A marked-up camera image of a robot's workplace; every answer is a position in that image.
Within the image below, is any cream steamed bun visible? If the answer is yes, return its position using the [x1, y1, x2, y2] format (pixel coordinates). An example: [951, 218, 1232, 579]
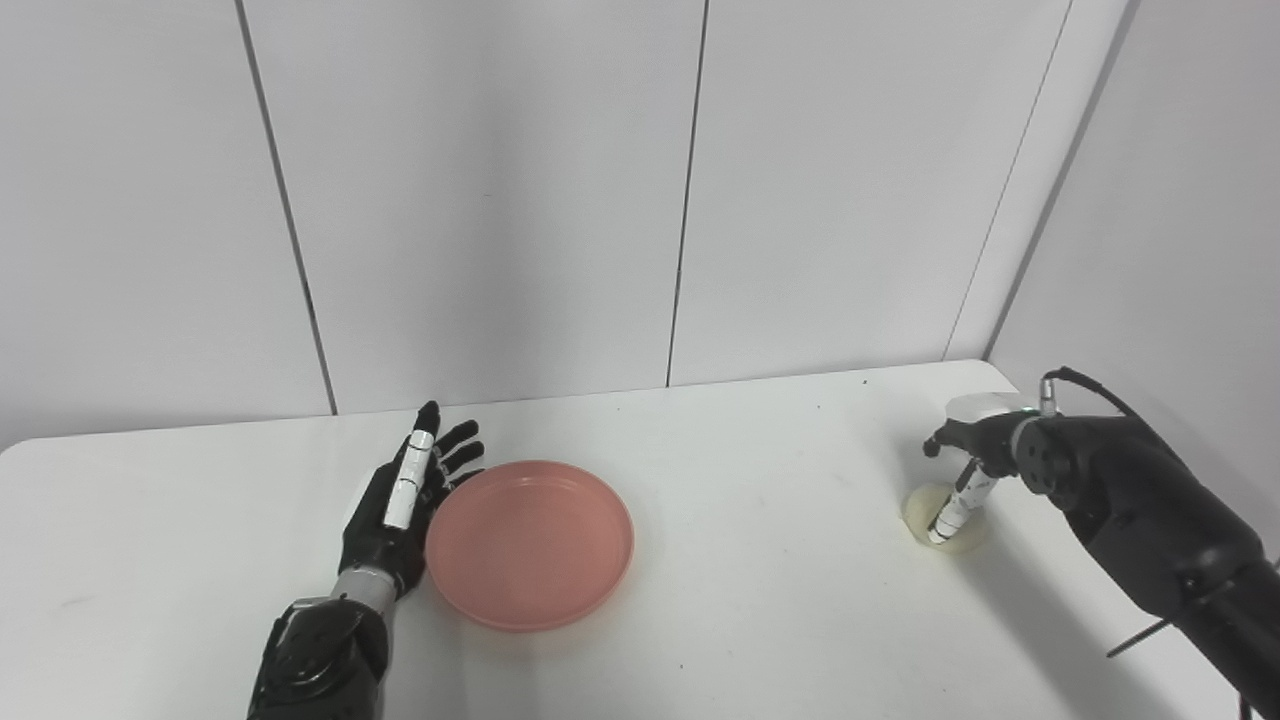
[903, 482, 989, 554]

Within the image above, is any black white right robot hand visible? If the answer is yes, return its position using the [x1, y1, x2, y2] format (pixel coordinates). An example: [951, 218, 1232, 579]
[922, 392, 1036, 546]

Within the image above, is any pink round plate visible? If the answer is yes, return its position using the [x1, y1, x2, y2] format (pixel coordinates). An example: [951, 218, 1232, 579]
[425, 460, 636, 633]

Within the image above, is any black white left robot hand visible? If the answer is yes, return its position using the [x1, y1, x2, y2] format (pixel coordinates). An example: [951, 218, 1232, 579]
[338, 401, 486, 601]

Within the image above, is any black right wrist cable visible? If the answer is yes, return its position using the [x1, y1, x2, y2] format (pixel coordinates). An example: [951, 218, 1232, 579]
[1040, 367, 1143, 421]

